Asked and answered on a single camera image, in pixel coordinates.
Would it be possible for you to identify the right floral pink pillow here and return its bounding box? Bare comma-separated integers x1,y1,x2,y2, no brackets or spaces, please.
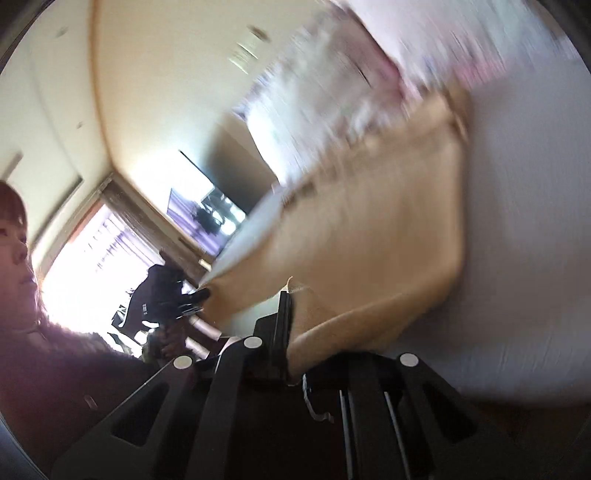
338,1,579,90

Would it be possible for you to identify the lavender bed sheet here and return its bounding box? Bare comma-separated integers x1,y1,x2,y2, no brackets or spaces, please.
205,61,590,404

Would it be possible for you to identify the floral pink pillow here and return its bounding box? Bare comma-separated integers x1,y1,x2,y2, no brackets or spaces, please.
338,1,579,90
235,5,403,185

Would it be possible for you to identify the person in dark red top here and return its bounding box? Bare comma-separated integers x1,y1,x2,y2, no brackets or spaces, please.
1,183,157,474

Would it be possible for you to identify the left floral pink pillow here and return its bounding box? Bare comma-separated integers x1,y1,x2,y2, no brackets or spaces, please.
235,5,403,185

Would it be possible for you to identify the tan long-sleeve shirt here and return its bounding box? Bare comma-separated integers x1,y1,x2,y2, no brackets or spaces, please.
204,85,471,377

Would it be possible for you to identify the window with balcony view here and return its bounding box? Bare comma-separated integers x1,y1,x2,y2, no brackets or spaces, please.
38,184,250,342

